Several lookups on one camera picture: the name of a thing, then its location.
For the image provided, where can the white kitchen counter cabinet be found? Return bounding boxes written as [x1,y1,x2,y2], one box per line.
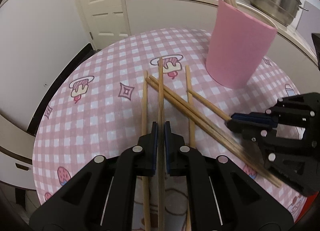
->
[121,0,320,93]

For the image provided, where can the white side cabinet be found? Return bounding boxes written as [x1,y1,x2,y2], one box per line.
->
[0,117,36,190]

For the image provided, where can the pink cylindrical utensil cup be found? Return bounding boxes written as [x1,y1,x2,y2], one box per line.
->
[206,0,277,89]

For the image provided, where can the wooden chopstick diagonal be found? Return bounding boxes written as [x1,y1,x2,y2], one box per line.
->
[145,77,282,188]
[149,75,283,184]

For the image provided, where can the pink checkered tablecloth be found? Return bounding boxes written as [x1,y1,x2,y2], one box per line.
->
[33,28,307,230]

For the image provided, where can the cream panel door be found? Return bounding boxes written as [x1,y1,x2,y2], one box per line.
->
[78,0,128,49]

